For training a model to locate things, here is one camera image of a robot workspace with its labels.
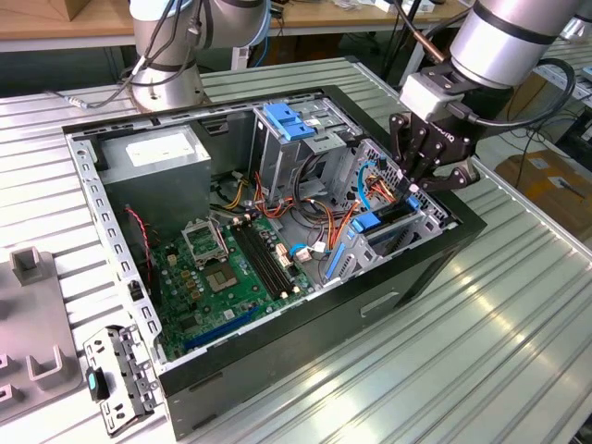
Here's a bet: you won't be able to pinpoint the metal socket cover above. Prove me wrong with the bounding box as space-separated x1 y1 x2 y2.
180 216 231 269

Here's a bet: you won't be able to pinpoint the blue expansion slot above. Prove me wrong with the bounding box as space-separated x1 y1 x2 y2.
183 308 254 352

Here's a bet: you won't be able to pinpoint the grey power supply unit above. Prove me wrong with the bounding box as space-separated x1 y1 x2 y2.
94 124 213 241

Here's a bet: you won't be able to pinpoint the grey metal drive cage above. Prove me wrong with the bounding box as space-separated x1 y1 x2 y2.
249 96 364 204

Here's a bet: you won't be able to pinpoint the black RAM slot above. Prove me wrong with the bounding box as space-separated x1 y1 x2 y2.
244 220 292 295
251 217 299 292
239 222 287 299
233 224 281 301

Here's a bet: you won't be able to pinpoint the blue plastic drive latch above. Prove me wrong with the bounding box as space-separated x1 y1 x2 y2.
262 104 318 143

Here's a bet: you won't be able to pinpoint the black open PC case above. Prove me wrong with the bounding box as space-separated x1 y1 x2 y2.
61 83 488 441

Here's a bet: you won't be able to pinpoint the grey parts rack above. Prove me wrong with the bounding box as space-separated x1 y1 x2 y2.
0 247 84 425

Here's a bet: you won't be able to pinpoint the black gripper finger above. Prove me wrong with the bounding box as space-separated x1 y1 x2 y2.
387 112 429 181
408 141 481 195

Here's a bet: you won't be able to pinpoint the orange wire bundle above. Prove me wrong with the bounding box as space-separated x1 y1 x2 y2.
253 169 363 253

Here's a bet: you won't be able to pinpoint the grey metal disk bay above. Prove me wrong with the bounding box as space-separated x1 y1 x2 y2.
322 198 459 286

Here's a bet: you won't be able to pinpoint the CPU socket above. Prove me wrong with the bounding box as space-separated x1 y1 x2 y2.
203 263 240 293

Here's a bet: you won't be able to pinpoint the yellow orange supply wires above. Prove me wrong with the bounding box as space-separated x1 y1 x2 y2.
216 178 254 210

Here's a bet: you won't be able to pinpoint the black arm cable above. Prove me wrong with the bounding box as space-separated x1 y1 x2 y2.
48 0 204 112

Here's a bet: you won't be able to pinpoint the black latch blue button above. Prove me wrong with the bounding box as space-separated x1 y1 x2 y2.
86 367 111 401

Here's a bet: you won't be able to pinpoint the long blue data wire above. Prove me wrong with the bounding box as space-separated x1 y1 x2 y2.
358 159 389 212

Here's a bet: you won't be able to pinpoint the brown cardboard box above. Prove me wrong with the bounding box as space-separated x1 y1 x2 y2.
494 150 592 237

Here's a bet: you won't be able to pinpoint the orange red power wire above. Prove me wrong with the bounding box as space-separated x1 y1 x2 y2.
363 171 411 205

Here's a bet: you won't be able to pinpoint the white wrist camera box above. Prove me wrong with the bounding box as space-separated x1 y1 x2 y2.
399 72 459 125

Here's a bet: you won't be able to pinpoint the short blue wire white plug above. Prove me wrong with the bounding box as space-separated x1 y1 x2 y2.
287 242 327 264

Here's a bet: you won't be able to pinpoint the grey metal slot bracket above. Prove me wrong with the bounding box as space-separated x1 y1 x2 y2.
82 323 161 438

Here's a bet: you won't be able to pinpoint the red black twisted wire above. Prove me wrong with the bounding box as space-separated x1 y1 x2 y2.
124 206 161 283

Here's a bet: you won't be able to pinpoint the black camera cable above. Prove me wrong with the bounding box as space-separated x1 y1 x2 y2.
448 57 577 129

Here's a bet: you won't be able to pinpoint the green motherboard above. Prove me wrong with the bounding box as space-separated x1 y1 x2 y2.
150 215 320 362

